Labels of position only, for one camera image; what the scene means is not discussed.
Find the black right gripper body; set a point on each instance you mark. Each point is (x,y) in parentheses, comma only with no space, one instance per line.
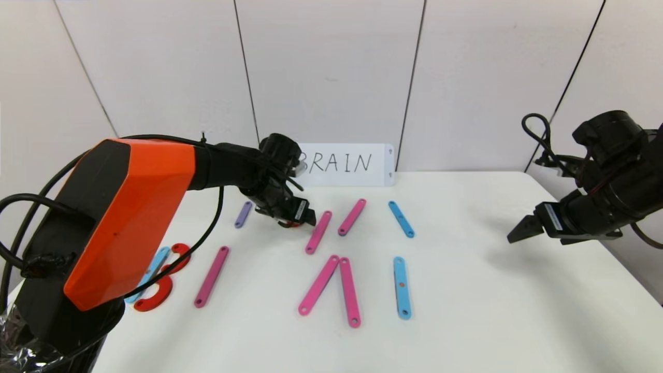
(551,219)

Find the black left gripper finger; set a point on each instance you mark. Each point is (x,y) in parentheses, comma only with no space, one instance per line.
(311,217)

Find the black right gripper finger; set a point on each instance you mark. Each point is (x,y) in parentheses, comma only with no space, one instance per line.
(590,239)
(528,229)

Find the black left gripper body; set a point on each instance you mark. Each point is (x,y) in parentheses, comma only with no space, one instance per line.
(300,210)

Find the pink bar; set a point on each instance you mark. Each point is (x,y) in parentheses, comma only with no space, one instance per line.
(212,277)
(352,217)
(349,291)
(319,284)
(317,231)

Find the small red arc piece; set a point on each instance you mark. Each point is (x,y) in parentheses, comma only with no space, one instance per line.
(290,225)

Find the short purple bar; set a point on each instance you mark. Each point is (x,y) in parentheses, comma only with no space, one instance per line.
(243,215)

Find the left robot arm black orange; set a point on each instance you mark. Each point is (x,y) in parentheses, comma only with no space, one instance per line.
(119,207)

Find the white BRAIN sign card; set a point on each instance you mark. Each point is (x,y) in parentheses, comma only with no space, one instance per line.
(362,178)

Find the short blue flat bar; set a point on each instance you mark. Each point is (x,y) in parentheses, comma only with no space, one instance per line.
(401,219)

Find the blue bar with three holes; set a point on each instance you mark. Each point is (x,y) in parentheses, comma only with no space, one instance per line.
(402,298)

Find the medium red arc piece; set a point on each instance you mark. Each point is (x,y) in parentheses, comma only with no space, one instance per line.
(182,250)

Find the long blue flat bar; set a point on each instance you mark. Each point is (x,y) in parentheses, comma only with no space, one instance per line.
(158,261)

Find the large red arc piece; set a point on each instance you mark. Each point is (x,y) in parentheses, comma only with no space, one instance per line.
(160,298)

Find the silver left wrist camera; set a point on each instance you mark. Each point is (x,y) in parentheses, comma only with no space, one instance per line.
(299,167)

